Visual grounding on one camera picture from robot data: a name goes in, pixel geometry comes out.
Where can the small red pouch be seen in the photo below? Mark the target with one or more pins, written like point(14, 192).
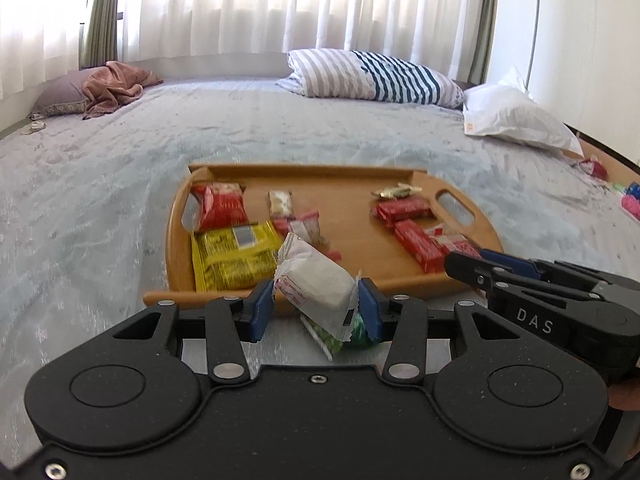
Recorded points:
point(595, 167)

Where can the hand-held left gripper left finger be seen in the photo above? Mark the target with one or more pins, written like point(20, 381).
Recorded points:
point(263, 307)

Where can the small beige snack packet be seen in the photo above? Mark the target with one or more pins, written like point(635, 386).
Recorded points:
point(280, 203)

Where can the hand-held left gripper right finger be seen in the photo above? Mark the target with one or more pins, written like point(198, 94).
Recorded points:
point(370, 310)

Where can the long red snack bar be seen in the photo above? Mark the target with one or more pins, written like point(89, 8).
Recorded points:
point(417, 246)

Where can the white pillow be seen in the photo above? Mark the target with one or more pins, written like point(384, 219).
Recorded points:
point(515, 115)

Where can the small pink candy packet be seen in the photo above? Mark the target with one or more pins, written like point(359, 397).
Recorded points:
point(309, 227)

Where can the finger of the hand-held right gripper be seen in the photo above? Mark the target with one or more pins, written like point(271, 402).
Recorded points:
point(470, 270)
point(510, 264)

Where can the person's right hand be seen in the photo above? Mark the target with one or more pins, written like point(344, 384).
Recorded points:
point(624, 395)

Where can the pink brown towel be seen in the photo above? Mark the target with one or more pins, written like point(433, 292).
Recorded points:
point(115, 87)

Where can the striped pillow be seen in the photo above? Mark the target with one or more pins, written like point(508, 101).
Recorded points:
point(370, 77)

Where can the red and white snack packet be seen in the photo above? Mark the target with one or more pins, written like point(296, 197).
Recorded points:
point(450, 241)

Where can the yellow snack packet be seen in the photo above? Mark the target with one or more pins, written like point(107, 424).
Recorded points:
point(235, 256)

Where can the white sheer curtain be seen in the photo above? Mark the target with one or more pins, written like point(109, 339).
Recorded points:
point(40, 15)
point(300, 5)

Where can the small round beige object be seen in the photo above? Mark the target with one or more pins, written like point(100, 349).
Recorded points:
point(33, 126)

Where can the green curtain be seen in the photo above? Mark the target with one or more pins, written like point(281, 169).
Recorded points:
point(485, 20)
point(102, 10)

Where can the grey metal pole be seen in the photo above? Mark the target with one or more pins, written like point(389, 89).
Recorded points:
point(535, 25)

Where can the red snack bag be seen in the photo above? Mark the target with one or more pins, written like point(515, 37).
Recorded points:
point(220, 206)

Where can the blue and pink object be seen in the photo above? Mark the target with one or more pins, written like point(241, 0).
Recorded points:
point(632, 197)

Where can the red wrapped snack packet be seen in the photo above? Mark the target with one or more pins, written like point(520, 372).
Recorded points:
point(402, 209)

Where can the gold candy wrapper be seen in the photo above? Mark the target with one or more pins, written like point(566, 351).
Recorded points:
point(395, 191)

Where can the purple pillow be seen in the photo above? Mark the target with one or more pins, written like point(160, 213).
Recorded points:
point(60, 92)

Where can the wooden bed frame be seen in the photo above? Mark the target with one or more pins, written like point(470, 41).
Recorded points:
point(610, 157)

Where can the green snack packet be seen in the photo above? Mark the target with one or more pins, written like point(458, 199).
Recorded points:
point(357, 336)

